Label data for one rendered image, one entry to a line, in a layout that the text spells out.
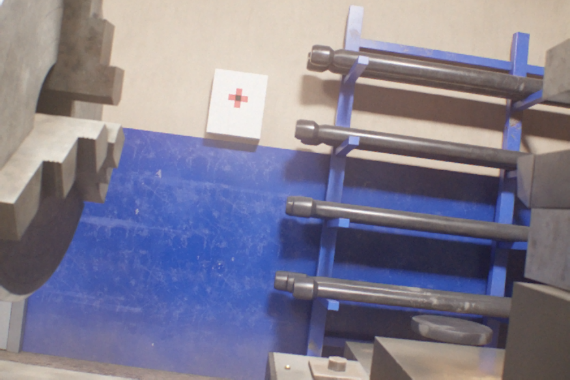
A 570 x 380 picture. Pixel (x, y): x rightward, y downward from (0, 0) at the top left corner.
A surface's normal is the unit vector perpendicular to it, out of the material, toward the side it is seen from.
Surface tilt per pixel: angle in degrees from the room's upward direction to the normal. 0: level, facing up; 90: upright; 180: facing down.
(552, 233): 90
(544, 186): 90
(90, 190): 156
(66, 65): 96
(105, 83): 96
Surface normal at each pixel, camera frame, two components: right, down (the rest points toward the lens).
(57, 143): 0.14, -0.84
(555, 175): -0.99, -0.13
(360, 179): 0.05, -0.06
